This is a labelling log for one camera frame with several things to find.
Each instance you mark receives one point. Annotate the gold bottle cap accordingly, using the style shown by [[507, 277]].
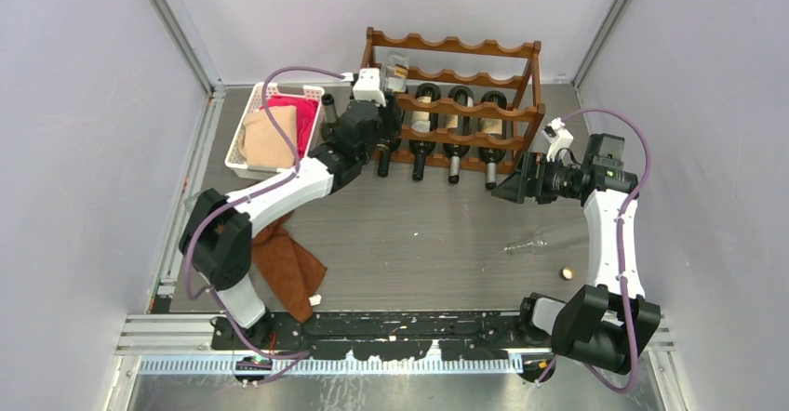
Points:
[[567, 273]]

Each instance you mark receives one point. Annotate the green bottle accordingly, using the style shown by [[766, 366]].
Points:
[[331, 119]]

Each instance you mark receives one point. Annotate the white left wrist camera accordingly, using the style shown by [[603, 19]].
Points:
[[366, 85]]

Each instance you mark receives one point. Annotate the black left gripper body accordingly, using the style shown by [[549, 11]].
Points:
[[387, 125]]

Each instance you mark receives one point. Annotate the brown wooden wine rack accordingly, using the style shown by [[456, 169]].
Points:
[[520, 117]]

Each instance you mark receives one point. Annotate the clear lying bottle lower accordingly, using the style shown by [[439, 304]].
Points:
[[550, 238]]

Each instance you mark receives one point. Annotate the pink folded cloth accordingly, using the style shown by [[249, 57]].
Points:
[[299, 126]]

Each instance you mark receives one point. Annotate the brown towel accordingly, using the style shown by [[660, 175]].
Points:
[[292, 272]]

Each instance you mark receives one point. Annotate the dark bottle white label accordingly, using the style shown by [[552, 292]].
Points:
[[423, 122]]

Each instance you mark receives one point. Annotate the white plastic basket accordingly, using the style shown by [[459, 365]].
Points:
[[260, 93]]

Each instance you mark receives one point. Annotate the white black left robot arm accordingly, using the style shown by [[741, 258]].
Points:
[[217, 240]]

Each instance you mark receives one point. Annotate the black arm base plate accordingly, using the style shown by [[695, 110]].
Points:
[[388, 336]]

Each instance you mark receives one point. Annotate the clear bottle brown label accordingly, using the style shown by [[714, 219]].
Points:
[[394, 73]]

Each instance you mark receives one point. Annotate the peach folded cloth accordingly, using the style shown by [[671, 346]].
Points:
[[262, 145]]

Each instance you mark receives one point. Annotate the clear bottle under towel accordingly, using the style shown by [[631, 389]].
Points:
[[189, 202]]

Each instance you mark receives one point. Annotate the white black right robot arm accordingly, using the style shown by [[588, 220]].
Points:
[[608, 322]]

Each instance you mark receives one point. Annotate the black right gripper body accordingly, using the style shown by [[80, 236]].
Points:
[[549, 175]]

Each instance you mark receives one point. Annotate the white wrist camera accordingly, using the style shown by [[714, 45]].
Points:
[[366, 85], [558, 138]]

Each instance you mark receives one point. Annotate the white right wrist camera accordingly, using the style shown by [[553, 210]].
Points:
[[558, 138]]

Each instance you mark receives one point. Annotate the dark wine bottle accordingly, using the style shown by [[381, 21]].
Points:
[[460, 126]]

